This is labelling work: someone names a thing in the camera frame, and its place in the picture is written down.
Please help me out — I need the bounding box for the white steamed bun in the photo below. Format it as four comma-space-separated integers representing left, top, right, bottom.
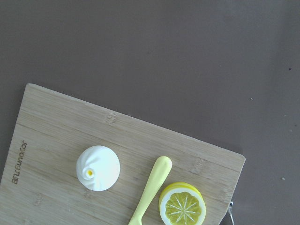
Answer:
76, 145, 120, 191

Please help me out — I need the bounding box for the yellow plastic knife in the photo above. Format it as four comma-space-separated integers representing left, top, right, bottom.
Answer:
128, 156, 173, 225

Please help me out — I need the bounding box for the lemon half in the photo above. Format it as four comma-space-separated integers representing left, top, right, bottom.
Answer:
158, 182, 206, 225

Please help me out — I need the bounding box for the bamboo cutting board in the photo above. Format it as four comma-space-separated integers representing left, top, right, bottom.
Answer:
0, 84, 245, 225

